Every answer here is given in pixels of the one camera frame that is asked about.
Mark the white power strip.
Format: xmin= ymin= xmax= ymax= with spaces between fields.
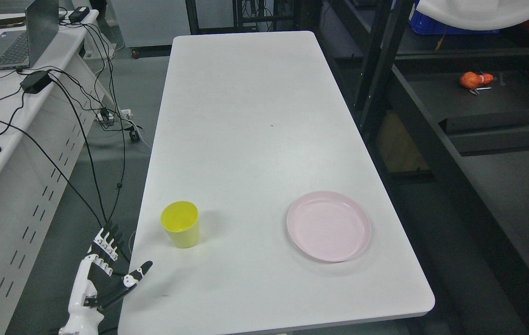
xmin=95 ymin=108 xmax=133 ymax=126

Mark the white side desk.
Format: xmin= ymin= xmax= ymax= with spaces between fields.
xmin=0 ymin=26 xmax=114 ymax=335

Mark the pink plastic plate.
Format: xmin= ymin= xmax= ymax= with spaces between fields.
xmin=286 ymin=191 xmax=371 ymax=262

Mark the black smartphone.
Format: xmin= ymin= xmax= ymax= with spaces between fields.
xmin=0 ymin=16 xmax=26 ymax=28

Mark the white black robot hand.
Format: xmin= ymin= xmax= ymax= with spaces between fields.
xmin=57 ymin=222 xmax=153 ymax=335

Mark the orange toy on shelf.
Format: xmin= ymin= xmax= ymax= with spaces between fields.
xmin=459 ymin=72 xmax=494 ymax=90

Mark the black metal shelf rack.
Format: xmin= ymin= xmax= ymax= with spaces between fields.
xmin=320 ymin=0 xmax=529 ymax=335

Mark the white cloth cover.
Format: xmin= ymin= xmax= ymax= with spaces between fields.
xmin=416 ymin=0 xmax=529 ymax=31

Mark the black power adapter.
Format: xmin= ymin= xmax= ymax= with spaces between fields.
xmin=20 ymin=70 xmax=52 ymax=94
xmin=68 ymin=6 xmax=91 ymax=25

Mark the white table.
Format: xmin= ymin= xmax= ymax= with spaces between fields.
xmin=118 ymin=31 xmax=435 ymax=335

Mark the yellow plastic cup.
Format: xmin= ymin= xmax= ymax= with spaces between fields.
xmin=160 ymin=201 xmax=199 ymax=248

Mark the grey laptop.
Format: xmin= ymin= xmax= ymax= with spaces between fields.
xmin=0 ymin=0 xmax=59 ymax=70

